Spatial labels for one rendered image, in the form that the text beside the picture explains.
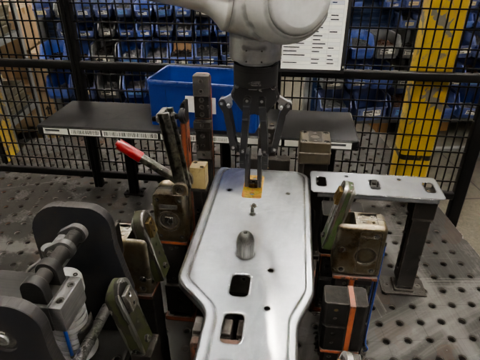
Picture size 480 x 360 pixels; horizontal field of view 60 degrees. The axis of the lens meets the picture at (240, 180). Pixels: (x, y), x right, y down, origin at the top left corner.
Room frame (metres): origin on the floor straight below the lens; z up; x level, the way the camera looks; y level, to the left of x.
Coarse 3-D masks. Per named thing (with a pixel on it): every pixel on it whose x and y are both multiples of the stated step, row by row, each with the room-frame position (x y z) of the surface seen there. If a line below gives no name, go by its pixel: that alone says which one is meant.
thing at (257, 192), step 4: (252, 176) 0.74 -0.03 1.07; (256, 176) 0.74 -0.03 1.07; (252, 180) 0.71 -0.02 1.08; (256, 180) 0.71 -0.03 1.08; (252, 184) 0.70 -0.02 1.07; (256, 184) 0.70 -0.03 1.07; (244, 188) 0.70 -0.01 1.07; (248, 188) 0.70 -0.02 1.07; (252, 188) 0.70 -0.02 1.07; (256, 188) 0.70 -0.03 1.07; (260, 188) 0.70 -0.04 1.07; (244, 192) 0.68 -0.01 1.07; (248, 192) 0.68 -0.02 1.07; (252, 192) 0.68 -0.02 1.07; (256, 192) 0.68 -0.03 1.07; (260, 192) 0.68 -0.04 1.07; (244, 196) 0.67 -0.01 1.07; (248, 196) 0.67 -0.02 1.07; (252, 196) 0.67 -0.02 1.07; (256, 196) 0.67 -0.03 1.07; (260, 196) 0.67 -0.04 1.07
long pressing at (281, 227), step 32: (224, 192) 0.79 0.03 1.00; (288, 192) 0.79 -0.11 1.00; (224, 224) 0.67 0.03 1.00; (256, 224) 0.67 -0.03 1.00; (288, 224) 0.67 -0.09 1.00; (192, 256) 0.57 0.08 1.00; (224, 256) 0.57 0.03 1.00; (256, 256) 0.57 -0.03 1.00; (288, 256) 0.57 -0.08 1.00; (192, 288) 0.49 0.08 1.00; (224, 288) 0.50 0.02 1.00; (256, 288) 0.50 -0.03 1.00; (288, 288) 0.50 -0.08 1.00; (256, 320) 0.43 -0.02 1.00; (288, 320) 0.43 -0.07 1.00; (224, 352) 0.38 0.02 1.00; (256, 352) 0.38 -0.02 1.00; (288, 352) 0.38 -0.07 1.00
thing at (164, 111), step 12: (168, 108) 0.74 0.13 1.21; (156, 120) 0.72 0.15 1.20; (168, 120) 0.71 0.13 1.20; (180, 120) 0.71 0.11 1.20; (168, 132) 0.71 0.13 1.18; (168, 144) 0.71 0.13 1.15; (180, 144) 0.73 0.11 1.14; (168, 156) 0.71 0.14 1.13; (180, 156) 0.73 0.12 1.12; (180, 168) 0.71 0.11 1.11; (180, 180) 0.71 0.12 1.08
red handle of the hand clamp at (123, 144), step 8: (120, 144) 0.73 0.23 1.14; (128, 144) 0.74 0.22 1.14; (128, 152) 0.73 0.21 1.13; (136, 152) 0.73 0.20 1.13; (136, 160) 0.72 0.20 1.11; (144, 160) 0.72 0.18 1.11; (152, 160) 0.73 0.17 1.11; (152, 168) 0.72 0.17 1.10; (160, 168) 0.72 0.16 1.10; (168, 176) 0.72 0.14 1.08
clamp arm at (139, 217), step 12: (144, 216) 0.55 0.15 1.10; (132, 228) 0.54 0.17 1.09; (144, 228) 0.53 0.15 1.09; (156, 228) 0.56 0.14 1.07; (144, 240) 0.53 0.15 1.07; (156, 240) 0.56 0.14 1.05; (156, 252) 0.54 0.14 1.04; (156, 264) 0.53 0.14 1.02; (168, 264) 0.56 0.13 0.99; (156, 276) 0.53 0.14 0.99
